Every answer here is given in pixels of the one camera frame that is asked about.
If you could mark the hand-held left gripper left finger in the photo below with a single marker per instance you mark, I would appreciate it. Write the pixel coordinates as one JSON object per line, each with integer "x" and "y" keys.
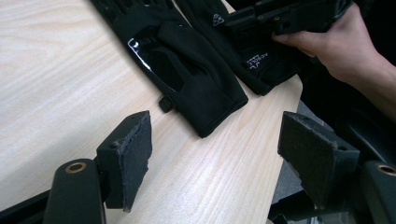
{"x": 129, "y": 161}

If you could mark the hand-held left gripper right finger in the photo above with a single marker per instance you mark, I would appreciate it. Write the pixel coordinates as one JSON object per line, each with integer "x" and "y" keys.
{"x": 314, "y": 158}

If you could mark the black glove with white logo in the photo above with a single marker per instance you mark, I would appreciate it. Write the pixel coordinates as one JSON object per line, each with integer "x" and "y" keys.
{"x": 258, "y": 59}

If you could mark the black glove with clip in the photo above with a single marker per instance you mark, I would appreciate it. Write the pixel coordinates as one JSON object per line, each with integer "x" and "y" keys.
{"x": 193, "y": 77}

